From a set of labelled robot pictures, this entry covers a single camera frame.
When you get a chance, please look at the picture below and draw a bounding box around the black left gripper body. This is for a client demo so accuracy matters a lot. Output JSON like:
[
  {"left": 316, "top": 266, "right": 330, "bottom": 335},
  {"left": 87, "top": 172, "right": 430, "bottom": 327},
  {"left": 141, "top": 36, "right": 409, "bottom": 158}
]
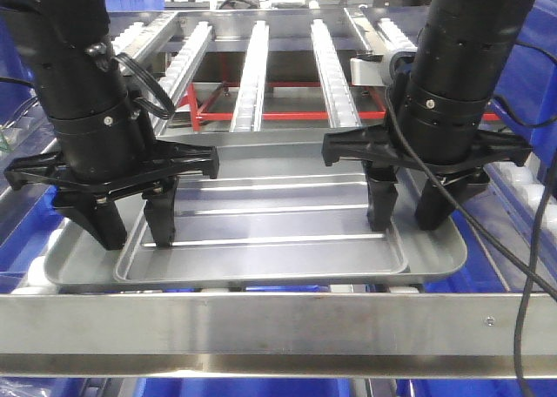
[{"left": 4, "top": 138, "right": 218, "bottom": 219}]

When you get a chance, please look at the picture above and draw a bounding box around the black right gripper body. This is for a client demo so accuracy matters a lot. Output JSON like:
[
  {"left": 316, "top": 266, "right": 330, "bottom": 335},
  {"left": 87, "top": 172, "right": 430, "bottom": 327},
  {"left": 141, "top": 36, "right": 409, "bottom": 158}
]
[{"left": 322, "top": 125, "right": 532, "bottom": 184}]

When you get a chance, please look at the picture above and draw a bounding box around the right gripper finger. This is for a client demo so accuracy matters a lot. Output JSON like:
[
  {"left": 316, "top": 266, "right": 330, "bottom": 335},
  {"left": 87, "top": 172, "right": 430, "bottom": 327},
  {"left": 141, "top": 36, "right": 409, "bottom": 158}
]
[
  {"left": 413, "top": 175, "right": 488, "bottom": 232},
  {"left": 364, "top": 162, "right": 398, "bottom": 232}
]

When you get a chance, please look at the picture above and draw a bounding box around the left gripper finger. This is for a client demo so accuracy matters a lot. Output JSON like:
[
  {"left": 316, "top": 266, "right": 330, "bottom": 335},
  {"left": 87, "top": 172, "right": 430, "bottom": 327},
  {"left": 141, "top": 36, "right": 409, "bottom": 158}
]
[
  {"left": 54, "top": 198, "right": 127, "bottom": 250},
  {"left": 142, "top": 176, "right": 179, "bottom": 247}
]

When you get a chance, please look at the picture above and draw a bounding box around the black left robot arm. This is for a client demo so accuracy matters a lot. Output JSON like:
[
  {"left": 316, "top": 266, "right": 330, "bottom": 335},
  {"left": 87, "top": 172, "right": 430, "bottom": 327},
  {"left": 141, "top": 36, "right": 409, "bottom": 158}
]
[{"left": 1, "top": 0, "right": 219, "bottom": 250}]

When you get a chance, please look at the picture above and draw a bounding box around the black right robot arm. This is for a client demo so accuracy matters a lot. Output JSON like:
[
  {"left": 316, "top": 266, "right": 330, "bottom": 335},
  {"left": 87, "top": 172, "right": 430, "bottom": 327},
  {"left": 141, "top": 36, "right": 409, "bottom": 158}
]
[{"left": 322, "top": 0, "right": 535, "bottom": 231}]

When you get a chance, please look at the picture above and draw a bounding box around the large grey outer tray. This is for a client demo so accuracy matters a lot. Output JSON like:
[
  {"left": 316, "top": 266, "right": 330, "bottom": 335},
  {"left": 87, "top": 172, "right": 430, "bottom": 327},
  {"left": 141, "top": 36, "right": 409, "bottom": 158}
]
[{"left": 44, "top": 142, "right": 467, "bottom": 292}]

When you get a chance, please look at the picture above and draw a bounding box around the right white roller track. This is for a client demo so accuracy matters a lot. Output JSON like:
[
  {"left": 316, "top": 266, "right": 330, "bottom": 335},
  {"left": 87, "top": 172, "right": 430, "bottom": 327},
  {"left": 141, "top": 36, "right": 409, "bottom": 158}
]
[{"left": 311, "top": 19, "right": 361, "bottom": 129}]

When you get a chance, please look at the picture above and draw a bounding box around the white roller track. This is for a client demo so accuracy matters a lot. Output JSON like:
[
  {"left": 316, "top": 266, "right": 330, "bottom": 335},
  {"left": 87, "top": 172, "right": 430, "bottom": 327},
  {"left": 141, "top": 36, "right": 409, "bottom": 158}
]
[
  {"left": 311, "top": 19, "right": 361, "bottom": 129},
  {"left": 150, "top": 21, "right": 214, "bottom": 137},
  {"left": 230, "top": 21, "right": 269, "bottom": 132}
]

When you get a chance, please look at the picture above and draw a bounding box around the left white roller track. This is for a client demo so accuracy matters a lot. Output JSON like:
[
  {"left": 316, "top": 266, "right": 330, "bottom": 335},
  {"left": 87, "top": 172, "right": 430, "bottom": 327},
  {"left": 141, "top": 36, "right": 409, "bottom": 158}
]
[{"left": 150, "top": 21, "right": 214, "bottom": 137}]

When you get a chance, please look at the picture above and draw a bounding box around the middle white roller track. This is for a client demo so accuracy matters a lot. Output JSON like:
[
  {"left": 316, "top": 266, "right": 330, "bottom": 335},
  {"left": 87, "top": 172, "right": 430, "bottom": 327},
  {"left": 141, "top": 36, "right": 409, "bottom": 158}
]
[{"left": 230, "top": 21, "right": 269, "bottom": 132}]

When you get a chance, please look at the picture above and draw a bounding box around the blue bin upper right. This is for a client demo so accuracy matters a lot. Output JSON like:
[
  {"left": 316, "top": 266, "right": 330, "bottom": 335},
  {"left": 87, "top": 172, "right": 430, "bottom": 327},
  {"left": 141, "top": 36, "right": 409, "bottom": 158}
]
[{"left": 493, "top": 0, "right": 556, "bottom": 165}]

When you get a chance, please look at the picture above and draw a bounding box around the blue bin upper left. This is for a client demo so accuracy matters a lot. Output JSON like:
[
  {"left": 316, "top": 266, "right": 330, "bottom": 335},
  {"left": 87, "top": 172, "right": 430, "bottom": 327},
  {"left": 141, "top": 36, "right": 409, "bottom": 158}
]
[{"left": 0, "top": 18, "right": 35, "bottom": 124}]

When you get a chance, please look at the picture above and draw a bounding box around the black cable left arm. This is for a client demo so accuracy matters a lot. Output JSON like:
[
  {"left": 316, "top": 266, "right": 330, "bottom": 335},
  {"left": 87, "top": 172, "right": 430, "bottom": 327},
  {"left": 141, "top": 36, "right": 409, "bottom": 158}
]
[{"left": 86, "top": 43, "right": 178, "bottom": 120}]

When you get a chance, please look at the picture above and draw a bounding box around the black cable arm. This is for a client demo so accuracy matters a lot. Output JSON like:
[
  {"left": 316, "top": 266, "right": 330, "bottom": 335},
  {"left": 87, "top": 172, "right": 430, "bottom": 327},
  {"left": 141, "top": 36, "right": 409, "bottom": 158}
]
[
  {"left": 86, "top": 43, "right": 178, "bottom": 120},
  {"left": 383, "top": 26, "right": 557, "bottom": 397}
]

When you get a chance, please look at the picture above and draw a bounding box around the red metal frame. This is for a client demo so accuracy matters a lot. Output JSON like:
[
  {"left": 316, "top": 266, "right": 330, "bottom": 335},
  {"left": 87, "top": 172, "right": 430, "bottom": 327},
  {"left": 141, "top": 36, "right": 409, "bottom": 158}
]
[{"left": 176, "top": 52, "right": 500, "bottom": 133}]

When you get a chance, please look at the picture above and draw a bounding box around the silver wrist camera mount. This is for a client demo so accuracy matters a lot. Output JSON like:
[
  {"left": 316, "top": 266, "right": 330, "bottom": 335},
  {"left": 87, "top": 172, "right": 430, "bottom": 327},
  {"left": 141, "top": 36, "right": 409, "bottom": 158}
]
[{"left": 350, "top": 50, "right": 416, "bottom": 87}]

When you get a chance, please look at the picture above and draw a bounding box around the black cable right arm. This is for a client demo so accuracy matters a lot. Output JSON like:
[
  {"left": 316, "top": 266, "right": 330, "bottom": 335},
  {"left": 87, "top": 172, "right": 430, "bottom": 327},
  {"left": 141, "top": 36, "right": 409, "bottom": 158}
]
[{"left": 383, "top": 26, "right": 557, "bottom": 397}]

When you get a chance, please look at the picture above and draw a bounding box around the front steel shelf rail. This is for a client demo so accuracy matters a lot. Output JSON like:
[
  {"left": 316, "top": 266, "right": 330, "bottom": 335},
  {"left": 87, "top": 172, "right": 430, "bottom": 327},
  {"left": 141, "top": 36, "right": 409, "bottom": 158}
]
[{"left": 0, "top": 290, "right": 557, "bottom": 379}]

